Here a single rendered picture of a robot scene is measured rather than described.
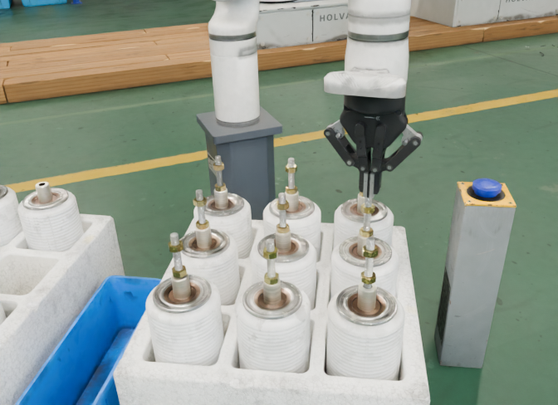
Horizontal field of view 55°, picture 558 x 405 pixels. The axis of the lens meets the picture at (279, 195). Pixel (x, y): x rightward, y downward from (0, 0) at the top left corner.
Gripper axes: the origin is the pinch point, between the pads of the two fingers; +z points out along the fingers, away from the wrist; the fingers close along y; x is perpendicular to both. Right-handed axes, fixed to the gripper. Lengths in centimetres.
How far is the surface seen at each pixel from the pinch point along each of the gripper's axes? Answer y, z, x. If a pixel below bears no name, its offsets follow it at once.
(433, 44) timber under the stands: 17, 34, -235
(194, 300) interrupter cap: 17.9, 10.6, 18.1
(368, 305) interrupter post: -3.0, 10.3, 12.4
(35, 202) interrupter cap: 57, 11, 3
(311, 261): 7.1, 11.9, 3.7
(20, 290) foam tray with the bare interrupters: 59, 26, 10
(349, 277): 1.2, 12.6, 4.7
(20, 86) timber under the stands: 166, 28, -99
